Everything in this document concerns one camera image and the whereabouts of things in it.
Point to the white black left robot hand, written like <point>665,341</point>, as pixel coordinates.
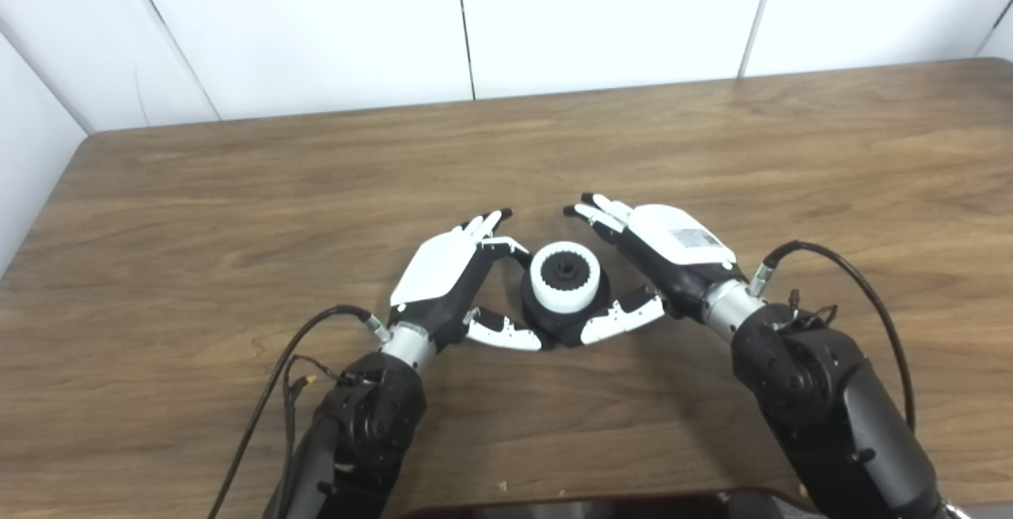
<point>443,282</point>

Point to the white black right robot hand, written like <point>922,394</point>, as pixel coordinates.
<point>673,258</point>

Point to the round black plastic part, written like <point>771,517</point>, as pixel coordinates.
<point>554,325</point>

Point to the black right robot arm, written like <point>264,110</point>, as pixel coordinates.
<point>839,408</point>

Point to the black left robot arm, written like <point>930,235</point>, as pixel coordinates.
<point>364,432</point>

